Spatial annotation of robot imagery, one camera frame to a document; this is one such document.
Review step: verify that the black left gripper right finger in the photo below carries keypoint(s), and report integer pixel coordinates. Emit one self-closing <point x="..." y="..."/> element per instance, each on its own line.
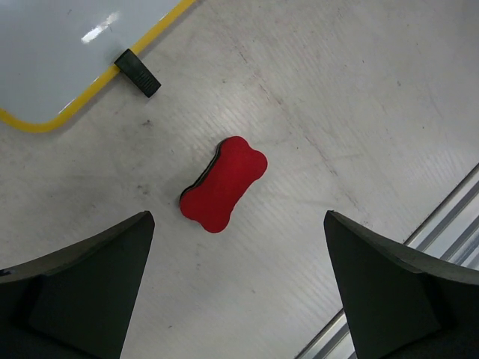
<point x="399" y="302"/>

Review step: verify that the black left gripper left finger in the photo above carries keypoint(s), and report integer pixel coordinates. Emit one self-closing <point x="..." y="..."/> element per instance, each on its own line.
<point x="76" y="302"/>

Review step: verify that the red bone-shaped eraser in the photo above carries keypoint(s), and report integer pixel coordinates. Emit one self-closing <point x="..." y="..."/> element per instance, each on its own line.
<point x="211" y="199"/>

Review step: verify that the yellow framed whiteboard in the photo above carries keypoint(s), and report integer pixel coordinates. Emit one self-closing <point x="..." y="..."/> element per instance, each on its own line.
<point x="56" y="55"/>

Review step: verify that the black whiteboard foot right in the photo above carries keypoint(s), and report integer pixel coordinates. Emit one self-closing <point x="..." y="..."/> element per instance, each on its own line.
<point x="134" y="69"/>

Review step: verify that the aluminium frame rail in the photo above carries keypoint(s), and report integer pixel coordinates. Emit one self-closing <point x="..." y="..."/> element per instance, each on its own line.
<point x="450" y="233"/>

